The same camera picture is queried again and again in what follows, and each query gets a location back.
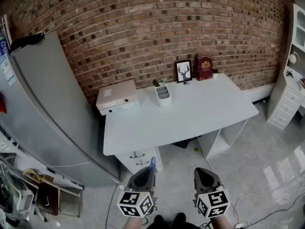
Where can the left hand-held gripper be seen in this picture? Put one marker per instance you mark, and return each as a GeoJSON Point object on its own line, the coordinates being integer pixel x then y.
{"type": "Point", "coordinates": [133, 203]}

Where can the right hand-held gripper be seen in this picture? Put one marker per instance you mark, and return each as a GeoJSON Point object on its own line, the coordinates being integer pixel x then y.
{"type": "Point", "coordinates": [214, 203]}

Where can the white desk organizer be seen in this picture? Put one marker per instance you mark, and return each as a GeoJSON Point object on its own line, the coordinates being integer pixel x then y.
{"type": "Point", "coordinates": [164, 101]}

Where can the person's left forearm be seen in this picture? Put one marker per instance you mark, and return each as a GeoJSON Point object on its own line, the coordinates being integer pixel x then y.
{"type": "Point", "coordinates": [133, 223]}

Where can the person's right forearm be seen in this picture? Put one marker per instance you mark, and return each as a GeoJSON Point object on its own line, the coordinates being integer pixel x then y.
{"type": "Point", "coordinates": [222, 223]}

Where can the white file box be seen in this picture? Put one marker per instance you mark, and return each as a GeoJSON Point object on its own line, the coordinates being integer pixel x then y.
{"type": "Point", "coordinates": [119, 109]}

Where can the beige file box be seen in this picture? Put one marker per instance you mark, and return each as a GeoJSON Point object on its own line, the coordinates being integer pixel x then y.
{"type": "Point", "coordinates": [116, 92]}

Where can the person's left hand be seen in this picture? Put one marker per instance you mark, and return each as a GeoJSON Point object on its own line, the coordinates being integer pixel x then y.
{"type": "Point", "coordinates": [127, 188]}

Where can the person's right hand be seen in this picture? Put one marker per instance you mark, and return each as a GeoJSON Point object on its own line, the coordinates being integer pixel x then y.
{"type": "Point", "coordinates": [220, 187]}

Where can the person's left black shoe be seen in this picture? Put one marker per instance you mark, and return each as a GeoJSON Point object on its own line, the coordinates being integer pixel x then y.
{"type": "Point", "coordinates": [158, 221]}

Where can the person's black shoe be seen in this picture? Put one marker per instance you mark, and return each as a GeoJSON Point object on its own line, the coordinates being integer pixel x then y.
{"type": "Point", "coordinates": [179, 218]}
{"type": "Point", "coordinates": [158, 221]}

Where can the white power strip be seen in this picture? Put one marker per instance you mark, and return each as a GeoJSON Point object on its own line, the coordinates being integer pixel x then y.
{"type": "Point", "coordinates": [239, 226]}

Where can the person's right black shoe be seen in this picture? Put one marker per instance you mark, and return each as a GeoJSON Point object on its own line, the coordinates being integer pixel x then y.
{"type": "Point", "coordinates": [179, 218]}

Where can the person's dark clothing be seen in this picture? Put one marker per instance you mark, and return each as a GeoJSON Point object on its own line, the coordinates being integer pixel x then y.
{"type": "Point", "coordinates": [183, 226]}

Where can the white desk drawer unit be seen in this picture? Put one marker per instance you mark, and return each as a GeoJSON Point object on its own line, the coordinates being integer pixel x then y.
{"type": "Point", "coordinates": [126, 159]}

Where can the small yellow-green item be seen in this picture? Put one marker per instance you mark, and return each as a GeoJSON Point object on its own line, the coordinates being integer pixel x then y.
{"type": "Point", "coordinates": [196, 149]}

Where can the white desk open shelf unit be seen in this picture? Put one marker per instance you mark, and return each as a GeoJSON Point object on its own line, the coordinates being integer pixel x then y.
{"type": "Point", "coordinates": [214, 142]}

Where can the black flat item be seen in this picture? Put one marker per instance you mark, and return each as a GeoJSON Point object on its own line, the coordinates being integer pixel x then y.
{"type": "Point", "coordinates": [183, 143]}

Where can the tan wooden hanger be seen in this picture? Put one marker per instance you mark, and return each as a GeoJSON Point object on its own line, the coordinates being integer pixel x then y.
{"type": "Point", "coordinates": [32, 172]}

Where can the white plastic container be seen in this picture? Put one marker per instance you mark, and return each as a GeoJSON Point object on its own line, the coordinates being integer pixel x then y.
{"type": "Point", "coordinates": [23, 199]}

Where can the white cabinet with drawers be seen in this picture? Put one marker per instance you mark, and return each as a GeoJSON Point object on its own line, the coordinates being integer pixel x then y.
{"type": "Point", "coordinates": [286, 104]}

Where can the black remote control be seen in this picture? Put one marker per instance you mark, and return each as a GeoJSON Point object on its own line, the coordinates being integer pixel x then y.
{"type": "Point", "coordinates": [156, 82]}

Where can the small pale green potted plant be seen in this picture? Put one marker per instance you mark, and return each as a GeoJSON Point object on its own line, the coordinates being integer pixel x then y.
{"type": "Point", "coordinates": [164, 80]}

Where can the small dark green potted plant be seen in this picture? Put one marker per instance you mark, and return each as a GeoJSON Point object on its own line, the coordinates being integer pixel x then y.
{"type": "Point", "coordinates": [215, 72]}

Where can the grey refrigerator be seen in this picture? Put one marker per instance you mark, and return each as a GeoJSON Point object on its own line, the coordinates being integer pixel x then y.
{"type": "Point", "coordinates": [47, 104]}

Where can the red hardcover book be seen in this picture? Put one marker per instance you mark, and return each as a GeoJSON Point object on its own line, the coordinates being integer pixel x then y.
{"type": "Point", "coordinates": [204, 68]}

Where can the black framed deer picture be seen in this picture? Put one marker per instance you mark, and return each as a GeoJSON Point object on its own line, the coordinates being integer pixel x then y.
{"type": "Point", "coordinates": [183, 70]}

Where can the small black gadget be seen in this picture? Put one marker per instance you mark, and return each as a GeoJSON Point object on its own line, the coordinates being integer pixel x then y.
{"type": "Point", "coordinates": [289, 73]}

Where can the red cloth item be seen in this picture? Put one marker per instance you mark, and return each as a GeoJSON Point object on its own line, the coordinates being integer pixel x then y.
{"type": "Point", "coordinates": [2, 102]}

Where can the white label sticker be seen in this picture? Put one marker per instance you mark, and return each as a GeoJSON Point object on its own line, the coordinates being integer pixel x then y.
{"type": "Point", "coordinates": [6, 70]}

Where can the black bag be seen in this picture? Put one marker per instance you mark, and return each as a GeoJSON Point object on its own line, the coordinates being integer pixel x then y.
{"type": "Point", "coordinates": [26, 42]}

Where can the blue package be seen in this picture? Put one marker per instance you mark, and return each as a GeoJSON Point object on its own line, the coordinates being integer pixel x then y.
{"type": "Point", "coordinates": [3, 44]}

